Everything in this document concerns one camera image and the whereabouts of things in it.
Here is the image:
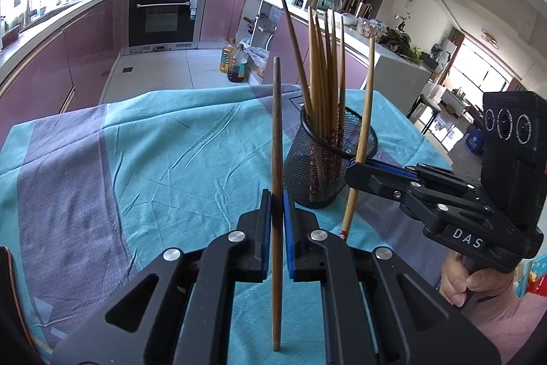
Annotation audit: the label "teal and grey tablecloth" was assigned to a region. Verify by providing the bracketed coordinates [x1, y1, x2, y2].
[0, 85, 454, 365]

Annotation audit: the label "blue bag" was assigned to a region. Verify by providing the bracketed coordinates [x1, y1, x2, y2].
[464, 132, 486, 155]

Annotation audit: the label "black mesh utensil holder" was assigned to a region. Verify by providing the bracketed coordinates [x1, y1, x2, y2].
[283, 104, 379, 209]

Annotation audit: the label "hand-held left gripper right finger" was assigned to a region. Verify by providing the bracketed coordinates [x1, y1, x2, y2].
[282, 190, 501, 365]

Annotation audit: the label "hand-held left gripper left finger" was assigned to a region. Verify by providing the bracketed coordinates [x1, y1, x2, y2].
[51, 190, 273, 365]

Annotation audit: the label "dark brown wooden chopstick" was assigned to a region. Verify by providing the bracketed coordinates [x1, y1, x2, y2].
[279, 0, 315, 122]
[271, 56, 284, 352]

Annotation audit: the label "purple kitchen cabinets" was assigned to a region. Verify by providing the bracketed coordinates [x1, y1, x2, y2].
[0, 0, 373, 145]

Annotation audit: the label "person's right hand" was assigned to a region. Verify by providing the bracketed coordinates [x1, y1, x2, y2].
[440, 251, 520, 308]

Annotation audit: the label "green potted plant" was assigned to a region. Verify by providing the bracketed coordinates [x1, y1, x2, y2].
[378, 27, 425, 61]

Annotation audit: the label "black built-in oven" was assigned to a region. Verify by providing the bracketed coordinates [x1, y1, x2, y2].
[127, 0, 206, 48]

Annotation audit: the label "dark oil bottle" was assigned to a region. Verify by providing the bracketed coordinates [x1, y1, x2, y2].
[228, 44, 249, 84]

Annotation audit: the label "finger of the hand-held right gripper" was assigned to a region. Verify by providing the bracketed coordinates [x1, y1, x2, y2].
[344, 163, 498, 235]
[355, 157, 481, 195]

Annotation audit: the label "clear plastic bag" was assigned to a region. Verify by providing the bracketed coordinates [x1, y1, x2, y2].
[245, 46, 271, 78]

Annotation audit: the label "person's right forearm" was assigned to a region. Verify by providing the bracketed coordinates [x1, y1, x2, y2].
[464, 284, 545, 365]

